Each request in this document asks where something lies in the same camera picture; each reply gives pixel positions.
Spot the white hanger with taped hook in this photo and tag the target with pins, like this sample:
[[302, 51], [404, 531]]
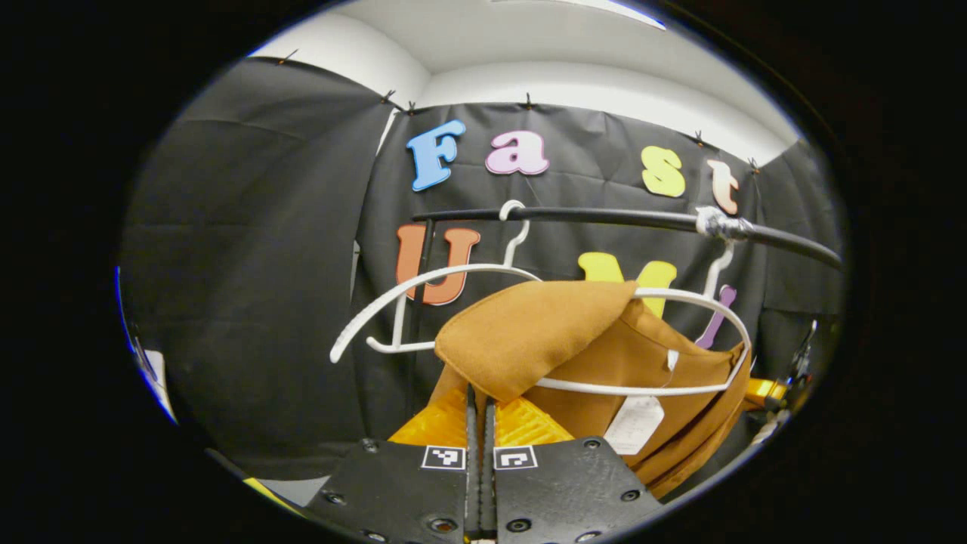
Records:
[[642, 391]]

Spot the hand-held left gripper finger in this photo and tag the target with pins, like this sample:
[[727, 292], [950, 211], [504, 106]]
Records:
[[472, 468], [488, 483]]

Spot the silver tape wrap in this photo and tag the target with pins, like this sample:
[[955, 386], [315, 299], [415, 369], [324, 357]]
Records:
[[721, 224]]

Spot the black clothes rail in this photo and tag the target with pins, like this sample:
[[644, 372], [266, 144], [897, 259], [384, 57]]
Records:
[[604, 216]]

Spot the empty white hanger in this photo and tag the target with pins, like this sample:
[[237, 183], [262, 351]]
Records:
[[468, 267]]

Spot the black backdrop cloth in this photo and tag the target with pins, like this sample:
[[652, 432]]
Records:
[[264, 264]]

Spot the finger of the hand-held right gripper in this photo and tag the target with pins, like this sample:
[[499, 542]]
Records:
[[764, 390]]

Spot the brown jacket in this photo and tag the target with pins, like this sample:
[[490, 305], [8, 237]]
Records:
[[529, 332]]

